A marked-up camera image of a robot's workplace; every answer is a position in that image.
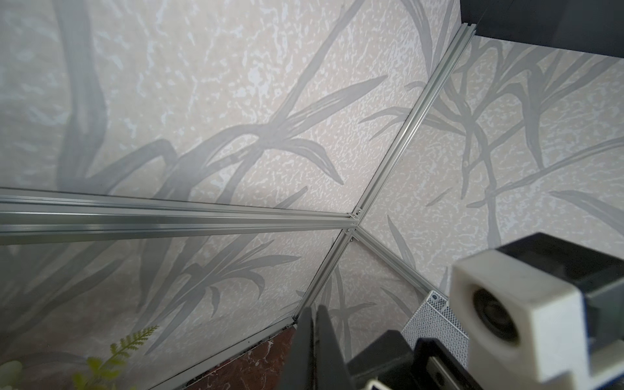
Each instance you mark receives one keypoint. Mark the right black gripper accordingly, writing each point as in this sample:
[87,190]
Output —
[391,361]

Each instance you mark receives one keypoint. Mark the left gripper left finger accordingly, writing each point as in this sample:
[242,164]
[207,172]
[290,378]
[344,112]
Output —
[299,370]

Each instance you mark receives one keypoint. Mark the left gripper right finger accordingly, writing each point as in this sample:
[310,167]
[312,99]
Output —
[331,371]

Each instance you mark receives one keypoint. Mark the potted white flower plant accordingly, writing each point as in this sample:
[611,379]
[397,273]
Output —
[102,373]

